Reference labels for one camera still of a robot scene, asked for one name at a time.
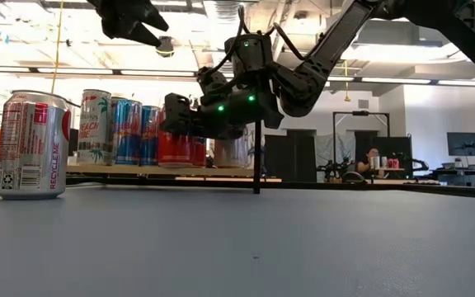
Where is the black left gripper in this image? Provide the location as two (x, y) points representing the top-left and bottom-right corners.
(87, 0), (170, 48)

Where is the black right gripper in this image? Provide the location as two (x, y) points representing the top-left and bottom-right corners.
(161, 84), (285, 140)

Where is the blue silver Red Bull can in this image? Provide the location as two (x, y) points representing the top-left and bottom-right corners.
(140, 105), (162, 167)
(111, 97), (143, 167)

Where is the red Fanta strawberry can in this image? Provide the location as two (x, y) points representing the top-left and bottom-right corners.
(157, 130), (194, 168)
(190, 135), (208, 167)

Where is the silver Diet Coke can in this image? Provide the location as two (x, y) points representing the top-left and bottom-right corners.
(0, 89), (72, 201)
(214, 126), (256, 169)

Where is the tall white Celsius can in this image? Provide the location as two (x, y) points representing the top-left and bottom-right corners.
(76, 88), (113, 167)

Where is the black round ceiling fixture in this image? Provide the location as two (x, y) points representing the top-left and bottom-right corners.
(155, 35), (176, 58)

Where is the black cabinet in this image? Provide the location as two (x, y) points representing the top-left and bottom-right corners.
(264, 129), (317, 183)

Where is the blue grey table mat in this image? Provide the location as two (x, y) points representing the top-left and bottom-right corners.
(0, 183), (475, 297)

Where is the person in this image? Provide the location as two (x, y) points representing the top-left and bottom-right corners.
(355, 147), (383, 179)

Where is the long ceiling light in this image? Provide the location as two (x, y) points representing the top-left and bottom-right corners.
(360, 77), (432, 85)
(437, 79), (475, 87)

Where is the cluttered office desk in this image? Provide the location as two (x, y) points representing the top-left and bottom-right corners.
(429, 163), (475, 189)

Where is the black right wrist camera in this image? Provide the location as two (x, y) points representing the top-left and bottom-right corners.
(196, 65), (230, 104)

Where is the wooden shelf with black frame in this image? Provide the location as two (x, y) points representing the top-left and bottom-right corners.
(66, 98), (263, 195)

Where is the corrugated silver ceiling duct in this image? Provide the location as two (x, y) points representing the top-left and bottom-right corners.
(211, 0), (242, 25)

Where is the yellow cable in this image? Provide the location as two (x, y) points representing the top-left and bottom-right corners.
(50, 0), (64, 95)

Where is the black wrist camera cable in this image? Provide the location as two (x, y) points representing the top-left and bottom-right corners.
(210, 4), (307, 79)

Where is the yellow hanging cord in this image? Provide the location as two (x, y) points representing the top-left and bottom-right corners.
(343, 59), (351, 103)

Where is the thin black stand frame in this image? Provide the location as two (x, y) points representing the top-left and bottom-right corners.
(332, 110), (391, 166)

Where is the black metal table frame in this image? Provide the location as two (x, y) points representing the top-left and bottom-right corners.
(0, 175), (475, 201)

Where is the black wall monitor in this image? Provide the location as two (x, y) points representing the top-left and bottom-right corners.
(446, 131), (475, 157)

